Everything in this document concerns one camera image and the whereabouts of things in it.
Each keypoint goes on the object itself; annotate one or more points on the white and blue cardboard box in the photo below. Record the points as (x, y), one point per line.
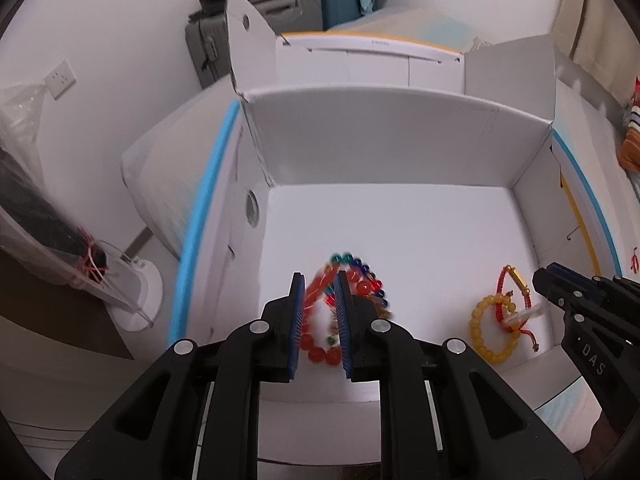
(400, 220)

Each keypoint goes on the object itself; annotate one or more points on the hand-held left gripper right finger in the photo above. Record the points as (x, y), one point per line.
(342, 325)

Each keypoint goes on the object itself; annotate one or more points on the striped pillow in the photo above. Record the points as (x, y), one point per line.
(632, 145)

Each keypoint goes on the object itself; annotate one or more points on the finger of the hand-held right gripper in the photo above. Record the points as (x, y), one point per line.
(550, 287)
(570, 274)

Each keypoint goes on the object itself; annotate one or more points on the white round stand base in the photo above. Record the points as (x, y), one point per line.
(140, 295)

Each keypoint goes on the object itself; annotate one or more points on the clear plastic bag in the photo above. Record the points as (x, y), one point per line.
(30, 160)

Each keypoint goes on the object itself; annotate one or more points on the grey suitcase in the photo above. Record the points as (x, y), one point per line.
(205, 55)

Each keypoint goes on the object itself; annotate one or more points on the white wall socket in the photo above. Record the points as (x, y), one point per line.
(60, 78)

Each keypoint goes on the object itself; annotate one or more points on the dark brown table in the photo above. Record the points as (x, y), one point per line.
(50, 320)

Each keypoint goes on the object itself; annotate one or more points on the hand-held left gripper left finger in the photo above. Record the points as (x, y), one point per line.
(297, 325)

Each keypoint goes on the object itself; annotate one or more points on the wide beige curtain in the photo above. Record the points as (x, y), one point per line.
(600, 20)

